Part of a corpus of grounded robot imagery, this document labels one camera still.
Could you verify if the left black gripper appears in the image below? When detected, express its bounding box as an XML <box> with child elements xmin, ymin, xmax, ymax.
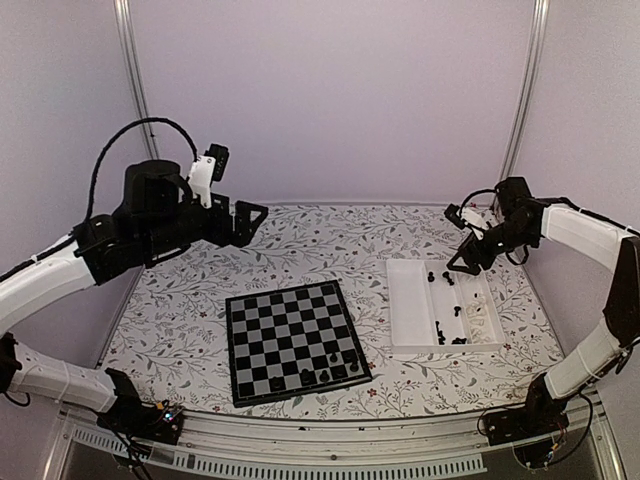
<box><xmin>143</xmin><ymin>193</ymin><xmax>269</xmax><ymax>258</ymax></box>

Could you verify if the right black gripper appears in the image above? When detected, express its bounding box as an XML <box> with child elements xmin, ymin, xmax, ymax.
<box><xmin>447</xmin><ymin>219</ymin><xmax>537</xmax><ymax>276</ymax></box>

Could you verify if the black and white chessboard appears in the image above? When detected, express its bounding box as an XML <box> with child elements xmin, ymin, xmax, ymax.
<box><xmin>225</xmin><ymin>280</ymin><xmax>373</xmax><ymax>408</ymax></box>

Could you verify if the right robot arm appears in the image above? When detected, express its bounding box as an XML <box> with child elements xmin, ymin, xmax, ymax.
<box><xmin>445</xmin><ymin>176</ymin><xmax>639</xmax><ymax>436</ymax></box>

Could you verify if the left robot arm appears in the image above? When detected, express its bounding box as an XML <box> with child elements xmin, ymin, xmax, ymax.
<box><xmin>1</xmin><ymin>156</ymin><xmax>268</xmax><ymax>434</ymax></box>

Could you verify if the white plastic compartment tray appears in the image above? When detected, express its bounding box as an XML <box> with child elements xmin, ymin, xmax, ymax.
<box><xmin>386</xmin><ymin>259</ymin><xmax>505</xmax><ymax>356</ymax></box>

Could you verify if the floral patterned table mat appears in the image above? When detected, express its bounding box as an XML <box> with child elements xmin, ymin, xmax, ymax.
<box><xmin>103</xmin><ymin>206</ymin><xmax>562</xmax><ymax>420</ymax></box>

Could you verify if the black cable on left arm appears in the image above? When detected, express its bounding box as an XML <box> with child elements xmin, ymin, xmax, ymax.
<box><xmin>82</xmin><ymin>117</ymin><xmax>201</xmax><ymax>226</ymax></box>

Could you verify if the right aluminium frame post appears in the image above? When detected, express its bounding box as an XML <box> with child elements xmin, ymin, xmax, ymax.
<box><xmin>498</xmin><ymin>0</ymin><xmax>550</xmax><ymax>182</ymax></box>

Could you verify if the aluminium frame post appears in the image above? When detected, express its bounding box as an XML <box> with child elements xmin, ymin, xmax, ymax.
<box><xmin>498</xmin><ymin>0</ymin><xmax>550</xmax><ymax>182</ymax></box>
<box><xmin>112</xmin><ymin>0</ymin><xmax>172</xmax><ymax>161</ymax></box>

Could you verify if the aluminium front rail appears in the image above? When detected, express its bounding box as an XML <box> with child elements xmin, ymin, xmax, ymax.
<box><xmin>43</xmin><ymin>390</ymin><xmax>626</xmax><ymax>479</ymax></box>

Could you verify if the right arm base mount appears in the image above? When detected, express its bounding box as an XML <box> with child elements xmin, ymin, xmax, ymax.
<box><xmin>476</xmin><ymin>402</ymin><xmax>569</xmax><ymax>470</ymax></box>

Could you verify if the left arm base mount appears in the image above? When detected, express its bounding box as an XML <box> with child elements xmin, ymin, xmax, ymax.
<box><xmin>97</xmin><ymin>398</ymin><xmax>184</xmax><ymax>445</ymax></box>

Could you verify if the left aluminium frame post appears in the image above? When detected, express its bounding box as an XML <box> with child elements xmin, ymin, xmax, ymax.
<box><xmin>112</xmin><ymin>0</ymin><xmax>172</xmax><ymax>161</ymax></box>

